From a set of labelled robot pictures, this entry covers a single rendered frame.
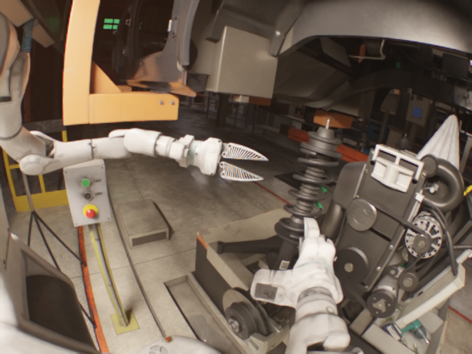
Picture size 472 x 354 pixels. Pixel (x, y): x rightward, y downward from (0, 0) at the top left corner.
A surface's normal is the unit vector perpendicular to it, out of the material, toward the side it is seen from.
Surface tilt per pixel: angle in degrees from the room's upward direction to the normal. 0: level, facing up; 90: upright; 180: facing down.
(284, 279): 20
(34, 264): 90
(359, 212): 90
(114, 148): 69
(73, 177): 90
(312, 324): 36
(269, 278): 10
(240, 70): 90
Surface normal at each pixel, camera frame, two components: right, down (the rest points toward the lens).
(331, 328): 0.17, -0.95
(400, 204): -0.80, 0.12
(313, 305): -0.39, -0.91
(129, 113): 0.58, 0.39
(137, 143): 0.11, 0.21
